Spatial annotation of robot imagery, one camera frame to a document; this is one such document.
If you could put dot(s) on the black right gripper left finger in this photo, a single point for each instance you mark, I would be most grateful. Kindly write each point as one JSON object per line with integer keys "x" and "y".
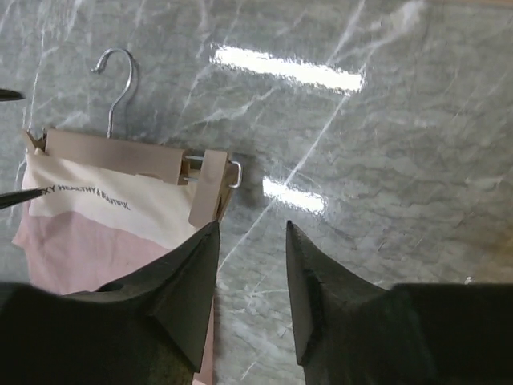
{"x": 154, "y": 320}

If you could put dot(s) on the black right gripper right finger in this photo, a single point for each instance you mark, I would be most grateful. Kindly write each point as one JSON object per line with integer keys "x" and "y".
{"x": 337, "y": 316}

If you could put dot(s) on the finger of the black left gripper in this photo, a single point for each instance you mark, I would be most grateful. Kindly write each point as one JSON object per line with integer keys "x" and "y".
{"x": 14, "y": 198}
{"x": 10, "y": 95}

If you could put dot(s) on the pink and cream underwear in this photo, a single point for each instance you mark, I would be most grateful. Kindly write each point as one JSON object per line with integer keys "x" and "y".
{"x": 90, "y": 227}

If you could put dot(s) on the beige clip hanger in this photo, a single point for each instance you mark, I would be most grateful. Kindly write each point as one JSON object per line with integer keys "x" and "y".
{"x": 214, "y": 173}

